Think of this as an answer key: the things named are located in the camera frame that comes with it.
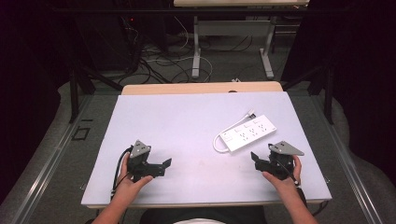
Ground person's right hand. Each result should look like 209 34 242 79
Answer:
262 154 304 194

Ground metal floor rail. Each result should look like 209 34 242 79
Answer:
8 94 94 224
311 94 384 224

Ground white-legged desk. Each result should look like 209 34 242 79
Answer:
173 0 311 80

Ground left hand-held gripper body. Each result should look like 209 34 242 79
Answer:
126 139 157 183

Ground person's dark clothing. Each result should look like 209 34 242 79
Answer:
139 206 269 224

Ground bundle of floor cables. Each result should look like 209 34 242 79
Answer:
120 15 254 85

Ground white table mat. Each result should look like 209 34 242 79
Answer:
80 91 332 208

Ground person's left hand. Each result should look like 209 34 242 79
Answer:
116 152 154 201

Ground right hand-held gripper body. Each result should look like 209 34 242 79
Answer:
267 140 305 182

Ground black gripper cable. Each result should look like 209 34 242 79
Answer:
274 158 301 187
109 147 133 201

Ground white power strip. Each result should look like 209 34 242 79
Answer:
217 114 277 153

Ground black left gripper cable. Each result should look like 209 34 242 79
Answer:
109 147 133 201

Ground black metal stand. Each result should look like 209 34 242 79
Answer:
281 62 335 125
68 59 124 124

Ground black computer case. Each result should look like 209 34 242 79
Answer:
74 12 141 73

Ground wooden table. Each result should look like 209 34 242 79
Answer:
120 80 285 96

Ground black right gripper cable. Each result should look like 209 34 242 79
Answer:
274 158 301 187

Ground white power strip cable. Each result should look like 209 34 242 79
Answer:
212 113 250 154

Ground black floor hatch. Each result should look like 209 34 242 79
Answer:
71 125 92 142

